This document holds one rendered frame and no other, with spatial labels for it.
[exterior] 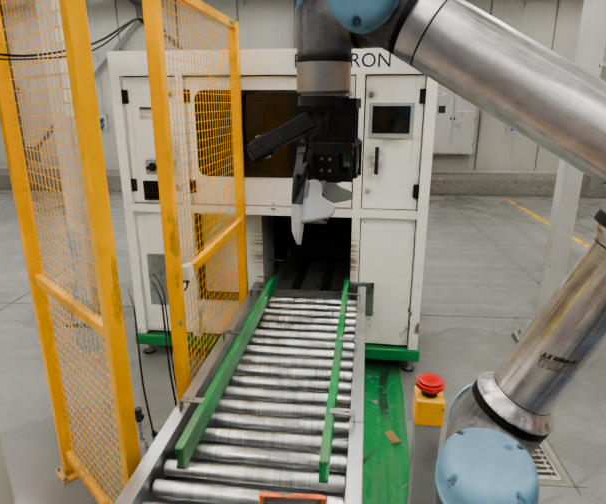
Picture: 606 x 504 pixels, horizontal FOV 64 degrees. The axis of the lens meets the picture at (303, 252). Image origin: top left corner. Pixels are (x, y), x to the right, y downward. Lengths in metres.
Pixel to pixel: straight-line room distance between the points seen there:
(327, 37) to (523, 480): 0.59
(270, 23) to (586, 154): 9.08
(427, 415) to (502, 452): 0.59
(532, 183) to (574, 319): 9.29
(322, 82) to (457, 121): 8.65
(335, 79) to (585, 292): 0.41
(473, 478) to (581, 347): 0.21
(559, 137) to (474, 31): 0.13
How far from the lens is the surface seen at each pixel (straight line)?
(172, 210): 1.90
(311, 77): 0.68
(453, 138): 9.30
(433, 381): 1.24
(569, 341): 0.70
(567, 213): 3.61
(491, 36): 0.51
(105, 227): 1.48
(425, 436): 1.31
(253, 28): 9.52
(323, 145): 0.68
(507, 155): 9.88
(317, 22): 0.68
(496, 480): 0.66
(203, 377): 2.10
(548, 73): 0.51
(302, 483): 1.69
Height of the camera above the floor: 1.68
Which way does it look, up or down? 17 degrees down
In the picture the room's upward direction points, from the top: straight up
